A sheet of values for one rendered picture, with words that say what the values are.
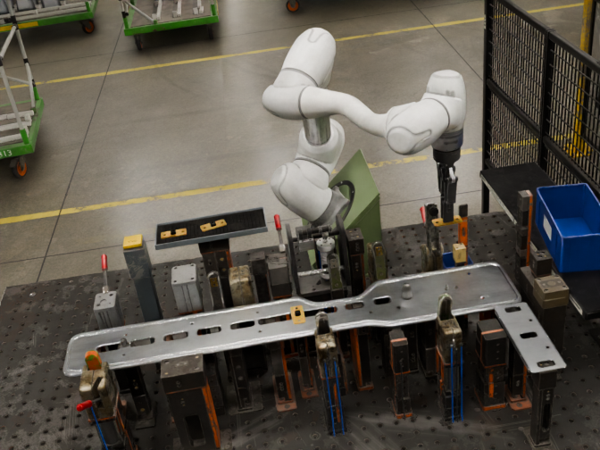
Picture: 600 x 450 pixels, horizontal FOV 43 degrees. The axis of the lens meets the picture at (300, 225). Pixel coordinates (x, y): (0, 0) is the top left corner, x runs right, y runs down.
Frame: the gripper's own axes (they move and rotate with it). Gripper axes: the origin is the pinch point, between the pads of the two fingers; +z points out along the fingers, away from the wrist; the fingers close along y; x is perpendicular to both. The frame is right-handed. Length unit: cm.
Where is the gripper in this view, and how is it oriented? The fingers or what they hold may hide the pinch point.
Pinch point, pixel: (446, 209)
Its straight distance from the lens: 221.4
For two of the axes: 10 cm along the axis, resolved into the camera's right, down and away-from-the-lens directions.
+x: 9.8, -1.6, 0.6
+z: 1.1, 8.4, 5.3
